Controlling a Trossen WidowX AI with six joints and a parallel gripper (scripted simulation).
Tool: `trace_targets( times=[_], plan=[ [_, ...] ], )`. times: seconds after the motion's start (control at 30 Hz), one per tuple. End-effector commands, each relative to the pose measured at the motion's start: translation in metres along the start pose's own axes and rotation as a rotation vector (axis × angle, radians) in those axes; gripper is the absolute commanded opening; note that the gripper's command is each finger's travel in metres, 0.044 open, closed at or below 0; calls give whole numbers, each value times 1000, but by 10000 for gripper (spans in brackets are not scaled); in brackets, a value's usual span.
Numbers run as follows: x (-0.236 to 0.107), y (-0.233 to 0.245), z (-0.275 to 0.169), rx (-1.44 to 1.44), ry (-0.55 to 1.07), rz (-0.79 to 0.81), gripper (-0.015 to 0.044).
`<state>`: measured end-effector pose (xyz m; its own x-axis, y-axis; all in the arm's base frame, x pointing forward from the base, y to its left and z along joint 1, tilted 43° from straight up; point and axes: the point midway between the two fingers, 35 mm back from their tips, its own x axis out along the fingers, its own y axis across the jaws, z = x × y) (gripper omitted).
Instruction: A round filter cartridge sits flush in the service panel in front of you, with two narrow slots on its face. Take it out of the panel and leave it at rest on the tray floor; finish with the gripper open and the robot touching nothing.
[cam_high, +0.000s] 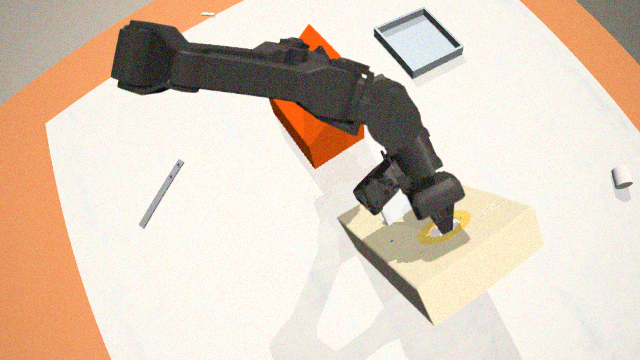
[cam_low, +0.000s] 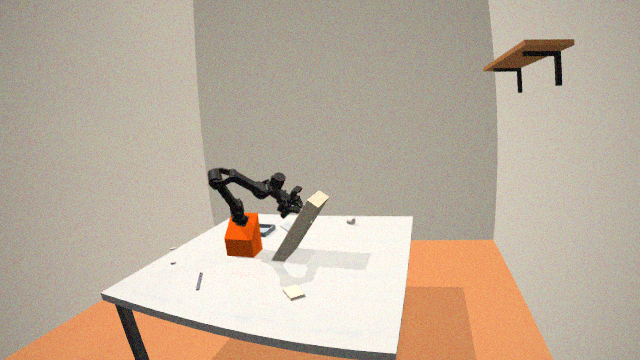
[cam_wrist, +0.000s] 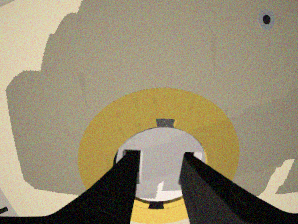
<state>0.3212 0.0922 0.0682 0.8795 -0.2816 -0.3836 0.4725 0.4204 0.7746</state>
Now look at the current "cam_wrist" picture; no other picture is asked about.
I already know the white cylinder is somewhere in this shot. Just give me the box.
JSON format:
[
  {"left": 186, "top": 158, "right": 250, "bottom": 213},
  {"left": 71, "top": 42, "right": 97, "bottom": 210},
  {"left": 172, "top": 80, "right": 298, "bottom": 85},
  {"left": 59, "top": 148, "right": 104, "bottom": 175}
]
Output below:
[{"left": 116, "top": 119, "right": 206, "bottom": 201}]

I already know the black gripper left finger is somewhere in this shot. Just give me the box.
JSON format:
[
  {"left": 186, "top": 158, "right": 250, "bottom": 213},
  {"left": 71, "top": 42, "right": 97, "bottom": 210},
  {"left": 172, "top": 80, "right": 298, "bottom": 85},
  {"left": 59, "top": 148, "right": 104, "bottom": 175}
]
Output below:
[{"left": 0, "top": 149, "right": 138, "bottom": 224}]

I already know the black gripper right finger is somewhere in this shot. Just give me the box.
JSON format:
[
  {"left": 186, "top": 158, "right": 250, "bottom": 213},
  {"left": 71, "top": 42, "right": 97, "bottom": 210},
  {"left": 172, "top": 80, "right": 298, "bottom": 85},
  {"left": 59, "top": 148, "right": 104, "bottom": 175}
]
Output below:
[{"left": 180, "top": 152, "right": 298, "bottom": 224}]

